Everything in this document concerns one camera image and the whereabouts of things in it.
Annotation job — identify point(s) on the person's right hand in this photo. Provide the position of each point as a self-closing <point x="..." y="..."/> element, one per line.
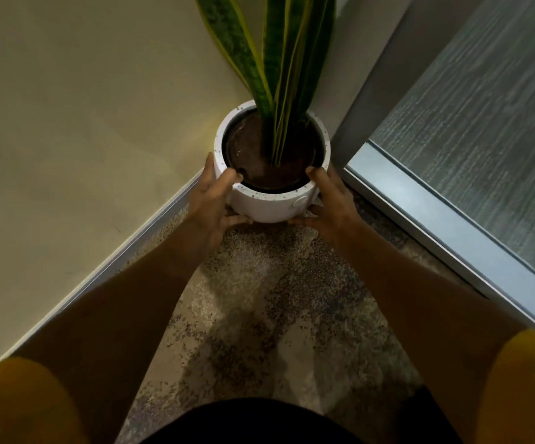
<point x="336" y="212"/>

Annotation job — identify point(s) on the person's left hand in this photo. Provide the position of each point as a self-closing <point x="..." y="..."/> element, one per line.
<point x="207" y="212"/>

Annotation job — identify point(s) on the person's left middle finger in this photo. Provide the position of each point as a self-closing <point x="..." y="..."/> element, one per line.
<point x="209" y="165"/>

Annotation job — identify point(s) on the person's left thumb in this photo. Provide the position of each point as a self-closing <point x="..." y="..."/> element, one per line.
<point x="237" y="220"/>

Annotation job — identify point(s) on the person's right thumb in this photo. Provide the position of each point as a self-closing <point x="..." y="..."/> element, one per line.
<point x="303" y="221"/>

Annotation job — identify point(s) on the white speckled plant pot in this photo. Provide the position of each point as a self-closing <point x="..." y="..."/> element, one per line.
<point x="267" y="208"/>

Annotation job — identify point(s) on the person's left forearm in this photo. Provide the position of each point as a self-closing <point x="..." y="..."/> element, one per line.
<point x="124" y="319"/>

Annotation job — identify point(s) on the person's right forearm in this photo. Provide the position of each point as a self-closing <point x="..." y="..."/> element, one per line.
<point x="415" y="309"/>

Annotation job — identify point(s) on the brown inner pot with soil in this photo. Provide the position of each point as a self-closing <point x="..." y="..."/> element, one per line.
<point x="253" y="157"/>

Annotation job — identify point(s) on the green snake plant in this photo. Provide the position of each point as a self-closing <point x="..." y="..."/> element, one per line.
<point x="286" y="64"/>

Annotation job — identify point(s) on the metal skirting strip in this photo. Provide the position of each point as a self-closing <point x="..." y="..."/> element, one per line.
<point x="110" y="268"/>

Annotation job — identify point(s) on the black trousers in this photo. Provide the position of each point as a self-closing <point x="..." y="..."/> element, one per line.
<point x="258" y="423"/>

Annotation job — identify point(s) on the frosted glass door panel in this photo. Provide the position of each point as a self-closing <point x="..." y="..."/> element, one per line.
<point x="480" y="115"/>

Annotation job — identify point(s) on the yellow shirt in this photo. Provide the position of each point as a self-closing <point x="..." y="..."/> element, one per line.
<point x="17" y="402"/>

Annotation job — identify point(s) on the aluminium door frame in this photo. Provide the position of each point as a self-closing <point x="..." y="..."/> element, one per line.
<point x="434" y="226"/>

